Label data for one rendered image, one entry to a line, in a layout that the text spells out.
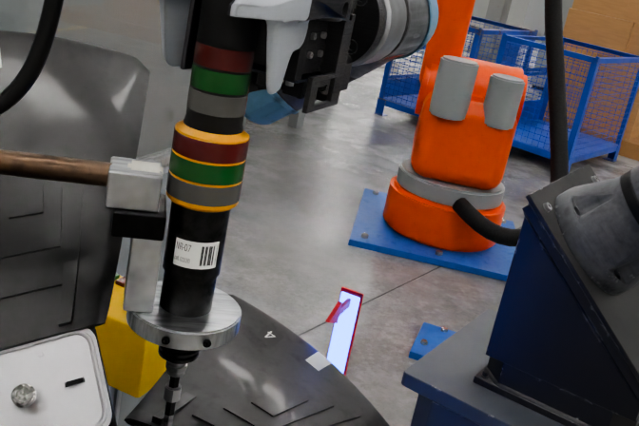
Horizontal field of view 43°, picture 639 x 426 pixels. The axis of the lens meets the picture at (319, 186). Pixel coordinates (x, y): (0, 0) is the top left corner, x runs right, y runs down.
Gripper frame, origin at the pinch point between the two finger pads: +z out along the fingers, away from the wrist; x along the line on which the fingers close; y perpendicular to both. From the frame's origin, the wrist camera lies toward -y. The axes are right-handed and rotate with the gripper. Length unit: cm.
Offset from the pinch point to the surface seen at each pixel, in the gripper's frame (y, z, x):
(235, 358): 32.2, -19.1, 3.1
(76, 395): 24.6, 2.7, 2.8
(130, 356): 47, -34, 23
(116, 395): 57, -39, 28
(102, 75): 9.3, -11.0, 13.9
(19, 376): 24.3, 3.7, 6.2
